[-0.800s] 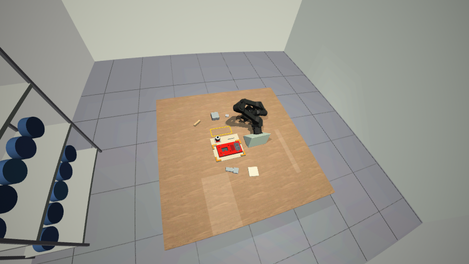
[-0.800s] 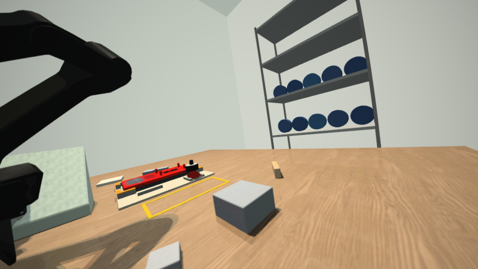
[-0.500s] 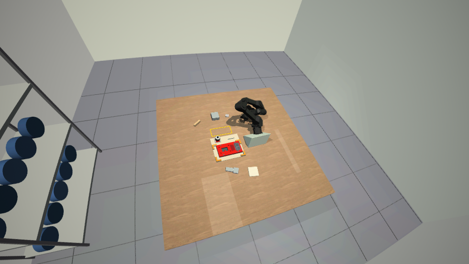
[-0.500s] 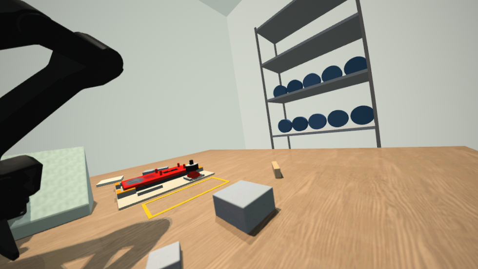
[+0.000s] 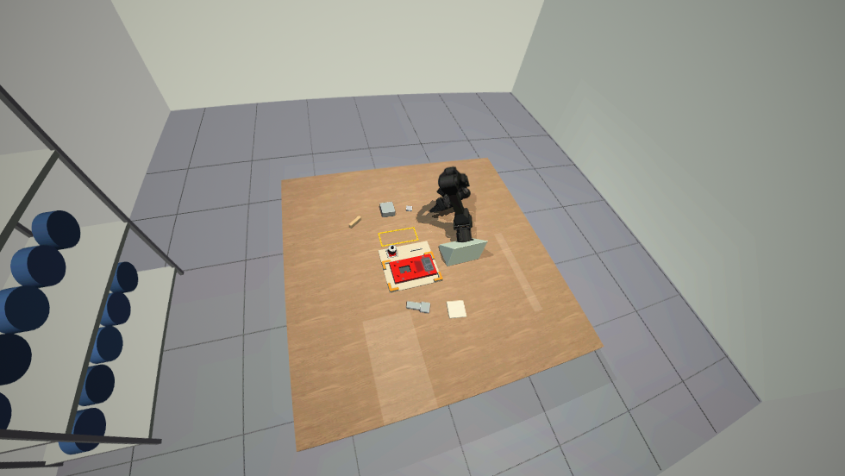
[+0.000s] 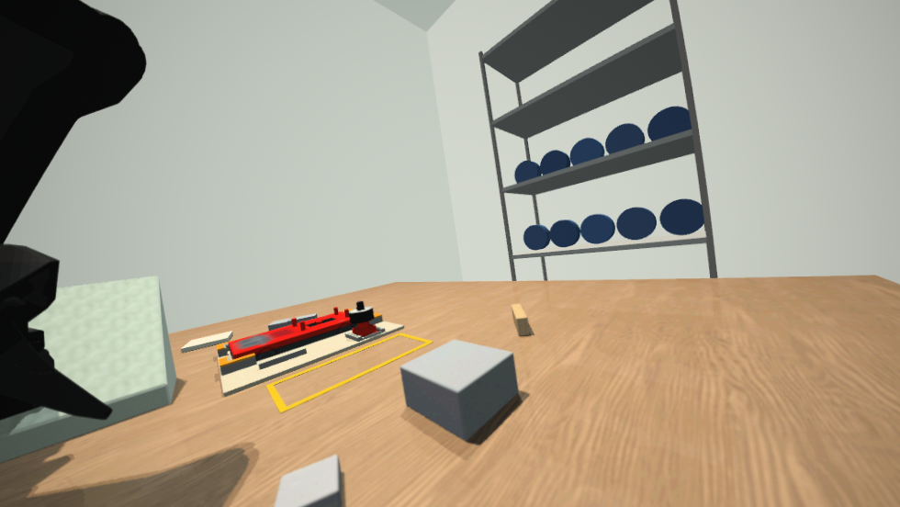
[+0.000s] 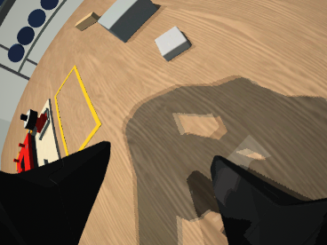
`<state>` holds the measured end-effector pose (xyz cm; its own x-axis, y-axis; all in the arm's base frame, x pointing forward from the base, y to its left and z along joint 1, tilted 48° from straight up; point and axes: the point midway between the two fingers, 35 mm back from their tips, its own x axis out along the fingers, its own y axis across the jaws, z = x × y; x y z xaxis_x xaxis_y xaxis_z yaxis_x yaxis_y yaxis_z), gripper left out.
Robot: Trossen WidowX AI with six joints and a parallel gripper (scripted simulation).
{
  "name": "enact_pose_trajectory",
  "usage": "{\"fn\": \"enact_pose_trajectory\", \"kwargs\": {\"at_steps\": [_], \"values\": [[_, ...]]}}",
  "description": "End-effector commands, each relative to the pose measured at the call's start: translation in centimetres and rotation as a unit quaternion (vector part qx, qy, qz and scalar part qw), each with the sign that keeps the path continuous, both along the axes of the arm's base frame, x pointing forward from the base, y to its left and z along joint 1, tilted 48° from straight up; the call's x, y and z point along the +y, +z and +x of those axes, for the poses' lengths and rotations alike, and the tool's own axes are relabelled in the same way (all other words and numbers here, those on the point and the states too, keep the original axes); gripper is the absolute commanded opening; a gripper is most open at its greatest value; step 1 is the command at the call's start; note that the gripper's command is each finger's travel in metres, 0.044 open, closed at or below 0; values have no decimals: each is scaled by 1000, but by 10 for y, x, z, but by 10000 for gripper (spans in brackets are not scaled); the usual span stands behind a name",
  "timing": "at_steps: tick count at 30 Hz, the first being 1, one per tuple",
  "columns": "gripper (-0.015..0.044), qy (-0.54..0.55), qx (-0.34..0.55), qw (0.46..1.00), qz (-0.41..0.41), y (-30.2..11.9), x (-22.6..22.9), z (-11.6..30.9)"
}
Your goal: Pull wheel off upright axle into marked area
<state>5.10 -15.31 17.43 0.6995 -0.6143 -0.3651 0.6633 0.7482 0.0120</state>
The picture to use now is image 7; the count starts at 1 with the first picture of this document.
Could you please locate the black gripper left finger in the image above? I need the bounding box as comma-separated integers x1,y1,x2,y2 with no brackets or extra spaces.
0,140,111,245

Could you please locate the small tan wooden block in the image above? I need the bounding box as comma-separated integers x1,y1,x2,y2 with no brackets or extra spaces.
75,12,100,31

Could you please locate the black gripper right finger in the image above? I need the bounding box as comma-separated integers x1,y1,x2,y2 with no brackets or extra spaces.
210,155,327,245

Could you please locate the black wheel with grey rim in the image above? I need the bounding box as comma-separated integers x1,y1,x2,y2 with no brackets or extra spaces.
24,109,38,130

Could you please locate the yellow rectangular outline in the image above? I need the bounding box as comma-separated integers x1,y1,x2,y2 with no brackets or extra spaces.
54,65,102,155

